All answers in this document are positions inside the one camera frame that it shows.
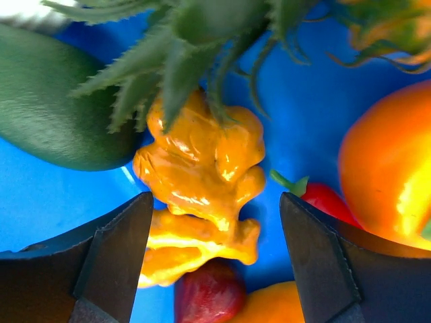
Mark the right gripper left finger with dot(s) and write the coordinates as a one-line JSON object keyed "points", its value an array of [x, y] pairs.
{"points": [[87, 274]]}

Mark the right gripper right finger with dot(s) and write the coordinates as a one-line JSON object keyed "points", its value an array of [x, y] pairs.
{"points": [[345, 274]]}

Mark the yellow ginger root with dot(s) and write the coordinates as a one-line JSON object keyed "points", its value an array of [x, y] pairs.
{"points": [[204, 174]]}

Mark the yellow mango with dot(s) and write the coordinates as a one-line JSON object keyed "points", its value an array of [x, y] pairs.
{"points": [[278, 303]]}

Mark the red chili pepper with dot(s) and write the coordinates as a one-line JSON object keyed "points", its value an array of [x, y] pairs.
{"points": [[318, 195]]}

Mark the orange persimmon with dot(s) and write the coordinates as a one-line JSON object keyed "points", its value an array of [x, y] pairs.
{"points": [[384, 167]]}

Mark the dark red plum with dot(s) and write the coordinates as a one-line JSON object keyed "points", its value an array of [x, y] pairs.
{"points": [[215, 292]]}

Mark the green cucumber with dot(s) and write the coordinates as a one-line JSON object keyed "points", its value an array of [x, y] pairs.
{"points": [[38, 115]]}

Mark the orange toy pineapple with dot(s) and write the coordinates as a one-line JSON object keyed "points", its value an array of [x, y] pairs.
{"points": [[188, 39]]}

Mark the green celery stalk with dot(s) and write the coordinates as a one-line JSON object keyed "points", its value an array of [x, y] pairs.
{"points": [[32, 15]]}

